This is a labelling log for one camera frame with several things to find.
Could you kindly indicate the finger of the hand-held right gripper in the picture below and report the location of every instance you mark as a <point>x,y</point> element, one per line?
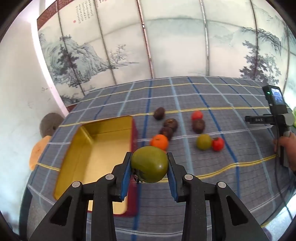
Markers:
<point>259,119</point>

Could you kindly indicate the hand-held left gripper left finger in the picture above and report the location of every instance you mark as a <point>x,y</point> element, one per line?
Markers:
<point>124,178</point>

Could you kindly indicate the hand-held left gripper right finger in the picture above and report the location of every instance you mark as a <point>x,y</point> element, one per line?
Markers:
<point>172,180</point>

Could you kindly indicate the large green persimmon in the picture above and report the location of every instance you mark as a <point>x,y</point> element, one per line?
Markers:
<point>150,163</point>

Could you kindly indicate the gold tin box red outside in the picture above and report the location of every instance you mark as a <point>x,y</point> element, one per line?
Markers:
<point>101,148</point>

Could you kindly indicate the orange mandarin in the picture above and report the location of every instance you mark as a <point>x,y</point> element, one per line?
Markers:
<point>159,141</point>

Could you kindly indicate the red tomato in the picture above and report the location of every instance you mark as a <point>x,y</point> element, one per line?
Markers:
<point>218,144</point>
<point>197,115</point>

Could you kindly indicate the dark brown passion fruit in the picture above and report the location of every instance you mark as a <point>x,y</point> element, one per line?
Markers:
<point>166,133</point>
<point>171,124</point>
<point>159,113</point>
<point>198,125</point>

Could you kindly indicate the small green persimmon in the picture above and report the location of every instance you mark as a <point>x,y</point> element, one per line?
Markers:
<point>204,141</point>

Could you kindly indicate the person's right hand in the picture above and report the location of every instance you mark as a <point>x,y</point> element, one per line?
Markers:
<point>291,148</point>

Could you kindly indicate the light green object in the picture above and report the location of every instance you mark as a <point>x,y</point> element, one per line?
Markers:
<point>294,118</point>

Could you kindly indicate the blue checked tablecloth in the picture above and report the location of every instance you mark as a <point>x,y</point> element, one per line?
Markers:
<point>231,180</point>

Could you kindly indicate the orange round stool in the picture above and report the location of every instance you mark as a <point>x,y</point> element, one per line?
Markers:
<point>38,151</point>

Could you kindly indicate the landscape painted folding screen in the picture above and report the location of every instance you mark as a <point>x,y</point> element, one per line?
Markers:
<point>175,41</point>

